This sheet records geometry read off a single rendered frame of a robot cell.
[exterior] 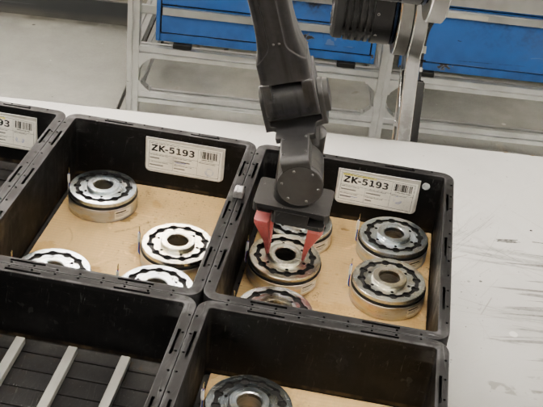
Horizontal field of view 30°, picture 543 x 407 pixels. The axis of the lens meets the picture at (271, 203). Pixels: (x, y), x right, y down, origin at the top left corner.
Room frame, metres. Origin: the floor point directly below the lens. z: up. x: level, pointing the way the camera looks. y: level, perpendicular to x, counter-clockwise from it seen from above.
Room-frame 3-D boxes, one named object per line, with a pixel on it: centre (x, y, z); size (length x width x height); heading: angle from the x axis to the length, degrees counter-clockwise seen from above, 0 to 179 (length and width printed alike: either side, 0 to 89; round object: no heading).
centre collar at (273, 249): (1.15, -0.03, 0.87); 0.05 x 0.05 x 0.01
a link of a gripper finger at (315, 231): (1.15, -0.04, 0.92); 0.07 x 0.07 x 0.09; 83
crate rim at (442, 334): (1.14, -0.10, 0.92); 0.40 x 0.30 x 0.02; 174
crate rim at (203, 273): (1.18, 0.20, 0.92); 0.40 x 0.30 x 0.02; 174
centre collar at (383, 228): (1.25, -0.18, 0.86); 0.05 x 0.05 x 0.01
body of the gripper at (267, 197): (1.15, -0.03, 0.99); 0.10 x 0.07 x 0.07; 83
